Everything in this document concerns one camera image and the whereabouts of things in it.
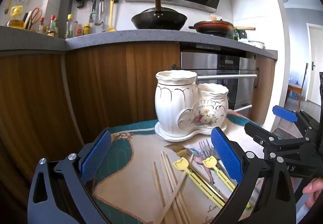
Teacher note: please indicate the yellow-capped clear bottle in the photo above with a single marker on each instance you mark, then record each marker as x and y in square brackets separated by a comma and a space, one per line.
[68, 27]

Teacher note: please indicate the white ceramic double utensil holder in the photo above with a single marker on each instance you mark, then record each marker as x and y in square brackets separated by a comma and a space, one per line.
[181, 108]

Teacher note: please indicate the silver metal fork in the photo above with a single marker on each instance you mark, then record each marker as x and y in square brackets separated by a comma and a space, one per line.
[205, 147]

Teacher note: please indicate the grey kitchen countertop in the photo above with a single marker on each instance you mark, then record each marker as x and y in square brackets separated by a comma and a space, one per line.
[126, 37]

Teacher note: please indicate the stainless steel oven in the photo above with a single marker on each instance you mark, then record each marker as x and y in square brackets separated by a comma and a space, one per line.
[227, 67]

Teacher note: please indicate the small white seasoning bottle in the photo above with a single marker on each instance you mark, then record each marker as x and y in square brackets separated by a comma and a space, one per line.
[75, 29]

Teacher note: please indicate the wooden kitchen cabinet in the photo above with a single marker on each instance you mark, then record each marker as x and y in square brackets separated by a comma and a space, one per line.
[101, 82]

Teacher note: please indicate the green glass bottle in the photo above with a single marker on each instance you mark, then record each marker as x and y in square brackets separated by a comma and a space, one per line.
[236, 34]

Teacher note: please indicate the wooden chopstick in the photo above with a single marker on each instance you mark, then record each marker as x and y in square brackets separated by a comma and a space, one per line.
[180, 196]
[174, 183]
[159, 183]
[178, 188]
[169, 183]

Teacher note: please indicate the hanging metal kitchen utensil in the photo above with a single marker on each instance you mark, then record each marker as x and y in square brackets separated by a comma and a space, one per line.
[93, 13]
[101, 13]

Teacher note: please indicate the white door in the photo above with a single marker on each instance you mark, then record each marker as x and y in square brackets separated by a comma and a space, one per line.
[314, 62]

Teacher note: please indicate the yellow tulip-tipped plastic utensil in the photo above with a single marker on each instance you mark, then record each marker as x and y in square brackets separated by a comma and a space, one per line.
[210, 162]
[180, 164]

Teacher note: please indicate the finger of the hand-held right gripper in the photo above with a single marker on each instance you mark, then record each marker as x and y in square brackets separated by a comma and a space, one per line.
[285, 114]
[262, 138]

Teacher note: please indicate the red pan with lid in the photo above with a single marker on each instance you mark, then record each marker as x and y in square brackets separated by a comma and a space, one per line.
[213, 26]

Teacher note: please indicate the white bowl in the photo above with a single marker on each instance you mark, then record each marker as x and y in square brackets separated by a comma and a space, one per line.
[256, 44]

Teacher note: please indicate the cooking oil bottle yellow cap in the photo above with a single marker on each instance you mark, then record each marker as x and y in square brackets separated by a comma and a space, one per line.
[15, 18]

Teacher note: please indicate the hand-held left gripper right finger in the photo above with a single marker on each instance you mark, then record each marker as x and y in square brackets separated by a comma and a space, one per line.
[225, 153]

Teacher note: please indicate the person's right hand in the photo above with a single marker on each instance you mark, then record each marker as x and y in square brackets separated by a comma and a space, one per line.
[315, 190]

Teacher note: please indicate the red-capped dark sauce bottle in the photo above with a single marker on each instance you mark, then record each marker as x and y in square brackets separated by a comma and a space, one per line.
[52, 27]

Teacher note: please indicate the printed teal and beige cloth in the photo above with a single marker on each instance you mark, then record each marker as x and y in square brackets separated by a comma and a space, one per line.
[126, 176]

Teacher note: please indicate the holder with scissors and knives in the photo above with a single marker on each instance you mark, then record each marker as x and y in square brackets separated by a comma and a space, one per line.
[31, 18]

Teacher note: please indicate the yellow spatula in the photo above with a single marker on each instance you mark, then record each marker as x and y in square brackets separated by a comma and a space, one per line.
[111, 18]

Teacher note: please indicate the yellow seasoning jar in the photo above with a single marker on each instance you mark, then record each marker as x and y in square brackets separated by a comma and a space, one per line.
[86, 29]

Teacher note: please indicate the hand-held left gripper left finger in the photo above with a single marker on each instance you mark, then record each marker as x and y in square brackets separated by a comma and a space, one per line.
[96, 156]

